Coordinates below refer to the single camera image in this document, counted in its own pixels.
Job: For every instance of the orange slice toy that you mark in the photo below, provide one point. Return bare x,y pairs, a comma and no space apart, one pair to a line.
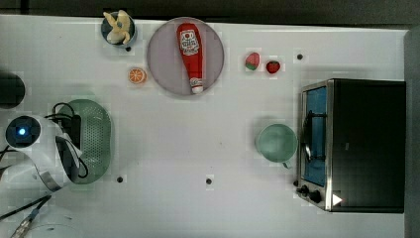
137,75

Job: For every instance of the black toaster oven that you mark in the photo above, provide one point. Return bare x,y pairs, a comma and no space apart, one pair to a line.
351,156

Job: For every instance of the yellow plush banana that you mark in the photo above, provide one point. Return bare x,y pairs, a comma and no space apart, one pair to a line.
120,33

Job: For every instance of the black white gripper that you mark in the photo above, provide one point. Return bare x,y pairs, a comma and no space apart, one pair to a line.
72,127

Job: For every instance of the green plastic strainer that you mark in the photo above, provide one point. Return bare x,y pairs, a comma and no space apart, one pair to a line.
95,138

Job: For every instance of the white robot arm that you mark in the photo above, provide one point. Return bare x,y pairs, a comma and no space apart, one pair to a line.
51,150

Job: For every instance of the black cylinder post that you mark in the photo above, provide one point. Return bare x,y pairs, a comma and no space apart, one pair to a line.
12,90

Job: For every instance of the red strawberry toy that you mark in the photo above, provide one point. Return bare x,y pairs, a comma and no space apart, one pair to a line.
272,66

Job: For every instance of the pink strawberry toy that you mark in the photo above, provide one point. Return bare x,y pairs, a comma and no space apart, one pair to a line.
253,61

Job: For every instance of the blue cup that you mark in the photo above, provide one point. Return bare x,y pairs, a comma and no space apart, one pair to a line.
106,28

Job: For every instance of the red plush ketchup bottle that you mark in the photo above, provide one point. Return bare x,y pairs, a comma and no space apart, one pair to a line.
190,48

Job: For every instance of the green mug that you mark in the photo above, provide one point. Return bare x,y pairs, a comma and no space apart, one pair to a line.
277,143

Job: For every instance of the purple round plate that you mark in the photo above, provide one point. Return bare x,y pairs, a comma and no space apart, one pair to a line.
165,62

